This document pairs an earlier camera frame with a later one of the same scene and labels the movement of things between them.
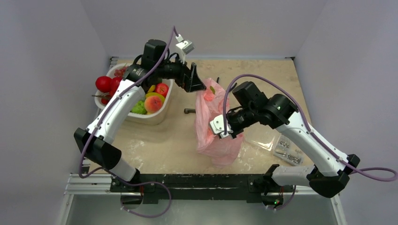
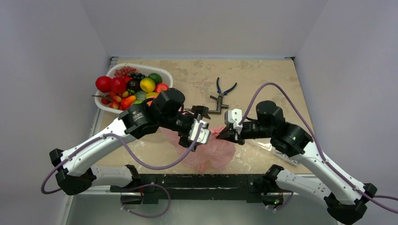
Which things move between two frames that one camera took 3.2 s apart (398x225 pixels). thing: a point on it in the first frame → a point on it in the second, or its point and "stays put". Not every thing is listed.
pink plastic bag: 209,103 → 172,136
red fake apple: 103,84 stays put
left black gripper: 191,83 → 201,110
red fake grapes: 119,72 stays put
